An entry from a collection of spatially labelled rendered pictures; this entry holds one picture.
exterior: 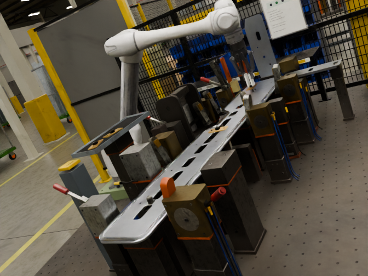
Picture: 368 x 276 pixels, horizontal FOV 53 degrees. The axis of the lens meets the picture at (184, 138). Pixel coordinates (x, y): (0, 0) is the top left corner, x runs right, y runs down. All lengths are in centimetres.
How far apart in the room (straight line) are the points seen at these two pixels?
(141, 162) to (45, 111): 804
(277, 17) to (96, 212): 166
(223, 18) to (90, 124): 320
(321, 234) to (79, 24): 354
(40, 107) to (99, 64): 511
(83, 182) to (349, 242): 89
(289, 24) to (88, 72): 261
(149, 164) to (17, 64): 810
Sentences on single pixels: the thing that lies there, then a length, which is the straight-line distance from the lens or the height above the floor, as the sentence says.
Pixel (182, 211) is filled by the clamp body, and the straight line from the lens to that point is 98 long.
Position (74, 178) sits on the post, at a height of 111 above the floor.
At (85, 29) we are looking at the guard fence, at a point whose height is 175.
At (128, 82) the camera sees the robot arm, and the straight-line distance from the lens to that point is 217.
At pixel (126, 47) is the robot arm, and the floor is 144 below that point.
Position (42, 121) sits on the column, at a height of 56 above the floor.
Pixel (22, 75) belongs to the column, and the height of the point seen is 168.
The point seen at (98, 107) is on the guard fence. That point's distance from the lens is 447.
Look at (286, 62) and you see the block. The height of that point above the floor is 105.
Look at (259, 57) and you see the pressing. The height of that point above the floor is 111.
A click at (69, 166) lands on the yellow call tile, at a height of 116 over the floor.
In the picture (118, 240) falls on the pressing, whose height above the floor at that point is 100.
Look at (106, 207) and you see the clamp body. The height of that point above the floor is 103.
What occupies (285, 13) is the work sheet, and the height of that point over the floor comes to 127.
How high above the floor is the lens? 147
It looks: 17 degrees down
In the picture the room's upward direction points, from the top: 23 degrees counter-clockwise
